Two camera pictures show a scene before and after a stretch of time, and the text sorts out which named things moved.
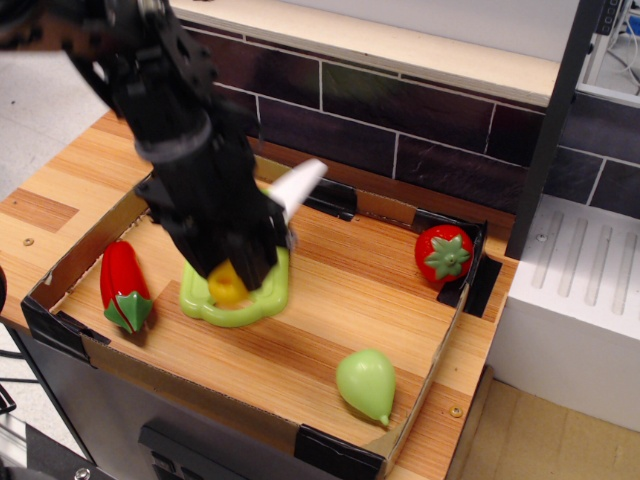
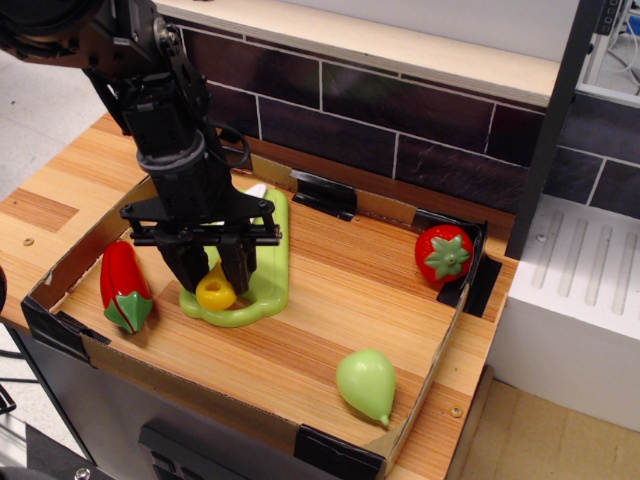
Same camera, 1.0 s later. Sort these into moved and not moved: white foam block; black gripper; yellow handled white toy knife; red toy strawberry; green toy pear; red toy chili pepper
Moved: black gripper; yellow handled white toy knife
Not moved: red toy strawberry; white foam block; red toy chili pepper; green toy pear
